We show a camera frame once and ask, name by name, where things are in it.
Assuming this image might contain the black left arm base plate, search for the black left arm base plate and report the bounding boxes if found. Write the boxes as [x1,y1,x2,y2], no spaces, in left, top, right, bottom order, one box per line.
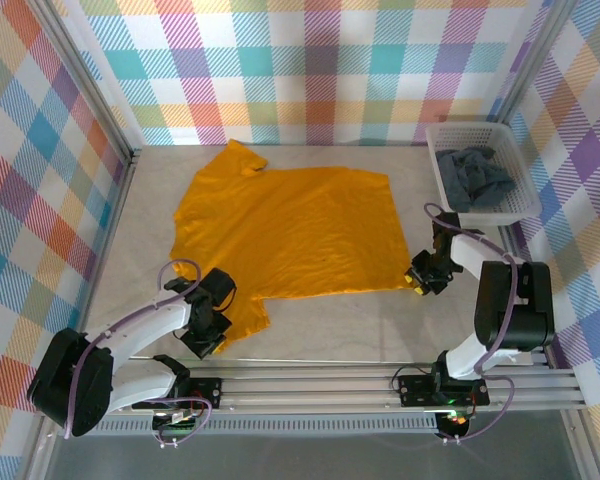
[169,377,224,411]

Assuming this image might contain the yellow t-shirt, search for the yellow t-shirt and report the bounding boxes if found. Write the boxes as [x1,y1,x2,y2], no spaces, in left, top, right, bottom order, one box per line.
[172,139,412,357]

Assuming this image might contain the aluminium frame post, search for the aluminium frame post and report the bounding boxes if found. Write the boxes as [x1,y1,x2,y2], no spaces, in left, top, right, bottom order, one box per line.
[494,0,576,126]
[29,0,142,161]

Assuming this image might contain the white plastic basket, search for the white plastic basket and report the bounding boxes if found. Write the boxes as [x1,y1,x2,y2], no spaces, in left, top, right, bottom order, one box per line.
[424,121,542,227]

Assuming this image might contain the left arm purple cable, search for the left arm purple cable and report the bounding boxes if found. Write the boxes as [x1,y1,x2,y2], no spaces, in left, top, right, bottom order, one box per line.
[65,258,215,449]

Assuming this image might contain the aluminium mounting rail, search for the aluminium mounting rail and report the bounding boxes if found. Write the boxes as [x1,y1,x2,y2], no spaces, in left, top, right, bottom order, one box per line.
[107,357,589,416]

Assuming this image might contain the aluminium lower frame bar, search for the aluminium lower frame bar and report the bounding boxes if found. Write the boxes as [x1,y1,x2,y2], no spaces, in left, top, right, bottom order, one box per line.
[22,424,61,480]
[559,407,600,480]

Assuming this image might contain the right base wiring bundle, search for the right base wiring bundle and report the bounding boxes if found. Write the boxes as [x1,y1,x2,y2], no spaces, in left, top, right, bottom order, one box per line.
[435,408,475,437]

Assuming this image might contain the grey slotted cable duct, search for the grey slotted cable duct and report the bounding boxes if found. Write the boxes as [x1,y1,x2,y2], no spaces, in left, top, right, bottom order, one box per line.
[97,417,441,436]

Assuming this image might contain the base wiring bundle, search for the base wiring bundle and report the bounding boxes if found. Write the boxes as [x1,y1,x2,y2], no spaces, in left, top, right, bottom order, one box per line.
[151,408,204,437]
[435,408,475,437]

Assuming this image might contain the left base wiring bundle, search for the left base wiring bundle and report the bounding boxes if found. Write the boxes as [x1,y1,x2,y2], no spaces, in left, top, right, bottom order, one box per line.
[151,408,204,437]

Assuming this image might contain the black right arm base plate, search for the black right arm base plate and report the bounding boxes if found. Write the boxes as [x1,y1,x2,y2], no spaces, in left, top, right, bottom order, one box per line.
[397,373,491,409]

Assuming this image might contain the grey-blue t-shirt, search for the grey-blue t-shirt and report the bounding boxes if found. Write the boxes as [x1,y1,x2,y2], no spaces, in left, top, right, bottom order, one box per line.
[434,145,516,214]

